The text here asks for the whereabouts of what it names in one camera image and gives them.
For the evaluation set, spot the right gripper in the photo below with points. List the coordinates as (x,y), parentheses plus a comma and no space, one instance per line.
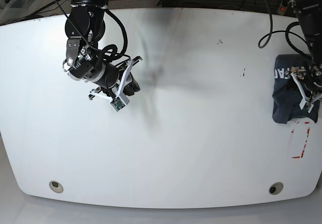
(116,81)

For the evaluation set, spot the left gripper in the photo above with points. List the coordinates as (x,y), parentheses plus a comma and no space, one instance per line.
(308,82)

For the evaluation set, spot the dark blue T-shirt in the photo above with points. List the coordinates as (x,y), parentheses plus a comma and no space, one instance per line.
(286,94)

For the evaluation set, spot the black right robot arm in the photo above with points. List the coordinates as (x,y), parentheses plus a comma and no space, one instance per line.
(84,28)

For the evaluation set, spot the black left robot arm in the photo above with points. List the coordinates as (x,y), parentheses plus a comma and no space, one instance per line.
(308,13)

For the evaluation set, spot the red tape marking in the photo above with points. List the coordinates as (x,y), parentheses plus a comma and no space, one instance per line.
(298,139)

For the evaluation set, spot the black power strip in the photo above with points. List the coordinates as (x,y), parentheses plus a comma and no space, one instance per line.
(283,6)

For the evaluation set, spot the right table grommet hole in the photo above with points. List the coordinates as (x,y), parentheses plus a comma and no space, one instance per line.
(276,188)

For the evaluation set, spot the table grommet hole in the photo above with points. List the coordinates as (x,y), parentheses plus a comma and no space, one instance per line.
(276,188)
(56,187)

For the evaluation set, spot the left table grommet hole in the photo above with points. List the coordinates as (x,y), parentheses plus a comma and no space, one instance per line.
(56,187)

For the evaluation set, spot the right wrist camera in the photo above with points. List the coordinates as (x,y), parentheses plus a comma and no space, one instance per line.
(119,103)

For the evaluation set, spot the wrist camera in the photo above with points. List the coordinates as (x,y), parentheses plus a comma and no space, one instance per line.
(119,103)
(307,106)

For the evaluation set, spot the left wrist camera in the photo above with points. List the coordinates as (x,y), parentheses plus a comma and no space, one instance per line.
(307,106)

